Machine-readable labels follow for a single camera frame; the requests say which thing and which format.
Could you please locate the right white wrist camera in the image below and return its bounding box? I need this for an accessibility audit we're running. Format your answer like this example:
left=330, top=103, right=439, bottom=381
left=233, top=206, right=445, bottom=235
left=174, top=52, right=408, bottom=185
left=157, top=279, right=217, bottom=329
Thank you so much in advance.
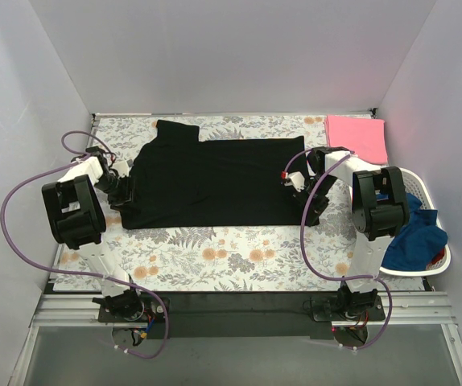
left=281, top=171, right=305, bottom=192

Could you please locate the blue t shirt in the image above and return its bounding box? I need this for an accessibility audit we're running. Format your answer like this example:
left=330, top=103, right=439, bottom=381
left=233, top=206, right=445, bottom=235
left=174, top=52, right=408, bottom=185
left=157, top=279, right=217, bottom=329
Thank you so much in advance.
left=382, top=193, right=448, bottom=272

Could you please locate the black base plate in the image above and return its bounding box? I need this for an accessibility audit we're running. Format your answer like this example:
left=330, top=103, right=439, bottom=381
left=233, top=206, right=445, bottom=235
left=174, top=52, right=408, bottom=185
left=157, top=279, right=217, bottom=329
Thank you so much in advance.
left=92, top=292, right=388, bottom=339

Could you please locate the aluminium frame rail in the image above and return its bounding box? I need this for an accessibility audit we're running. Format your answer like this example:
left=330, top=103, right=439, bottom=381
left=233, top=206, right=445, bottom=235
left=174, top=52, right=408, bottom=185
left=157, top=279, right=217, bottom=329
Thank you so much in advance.
left=10, top=291, right=462, bottom=385

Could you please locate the white laundry basket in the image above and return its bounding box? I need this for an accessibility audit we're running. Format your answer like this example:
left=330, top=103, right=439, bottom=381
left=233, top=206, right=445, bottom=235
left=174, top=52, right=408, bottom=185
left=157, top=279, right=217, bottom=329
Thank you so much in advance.
left=381, top=169, right=451, bottom=277

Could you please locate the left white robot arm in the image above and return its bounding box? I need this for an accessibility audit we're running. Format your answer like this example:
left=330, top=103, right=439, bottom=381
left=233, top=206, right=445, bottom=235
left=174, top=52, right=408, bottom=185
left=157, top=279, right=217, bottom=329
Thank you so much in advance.
left=42, top=146, right=145, bottom=322

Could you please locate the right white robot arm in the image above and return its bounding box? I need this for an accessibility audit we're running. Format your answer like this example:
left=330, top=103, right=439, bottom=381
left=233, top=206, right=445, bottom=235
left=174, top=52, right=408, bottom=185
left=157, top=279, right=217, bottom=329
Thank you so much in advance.
left=282, top=147, right=410, bottom=321

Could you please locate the floral table mat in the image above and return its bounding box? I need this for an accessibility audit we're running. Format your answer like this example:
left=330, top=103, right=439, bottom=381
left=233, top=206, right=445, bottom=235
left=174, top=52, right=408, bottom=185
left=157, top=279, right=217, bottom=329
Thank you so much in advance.
left=53, top=114, right=381, bottom=293

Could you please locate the red orange t shirt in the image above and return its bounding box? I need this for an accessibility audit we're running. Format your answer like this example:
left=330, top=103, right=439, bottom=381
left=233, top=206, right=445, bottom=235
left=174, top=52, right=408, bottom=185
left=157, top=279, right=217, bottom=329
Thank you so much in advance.
left=430, top=248, right=445, bottom=265

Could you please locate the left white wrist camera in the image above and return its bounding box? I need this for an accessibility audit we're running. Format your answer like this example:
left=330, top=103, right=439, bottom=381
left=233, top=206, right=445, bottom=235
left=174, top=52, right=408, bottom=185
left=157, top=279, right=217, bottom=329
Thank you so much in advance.
left=109, top=160, right=133, bottom=179

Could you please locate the folded pink t shirt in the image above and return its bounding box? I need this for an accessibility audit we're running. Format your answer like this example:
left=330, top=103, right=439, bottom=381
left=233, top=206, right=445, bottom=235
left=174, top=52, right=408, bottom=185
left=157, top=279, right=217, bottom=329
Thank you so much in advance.
left=324, top=115, right=388, bottom=165

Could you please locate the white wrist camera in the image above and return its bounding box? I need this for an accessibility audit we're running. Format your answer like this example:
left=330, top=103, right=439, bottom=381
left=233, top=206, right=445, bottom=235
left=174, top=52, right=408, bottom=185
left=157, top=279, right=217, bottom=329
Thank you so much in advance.
left=281, top=171, right=305, bottom=192
left=109, top=160, right=133, bottom=179

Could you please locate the black t shirt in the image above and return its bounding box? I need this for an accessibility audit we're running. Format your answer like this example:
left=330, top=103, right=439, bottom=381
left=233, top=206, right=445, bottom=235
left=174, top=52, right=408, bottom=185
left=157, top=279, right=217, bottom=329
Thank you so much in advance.
left=121, top=120, right=308, bottom=230

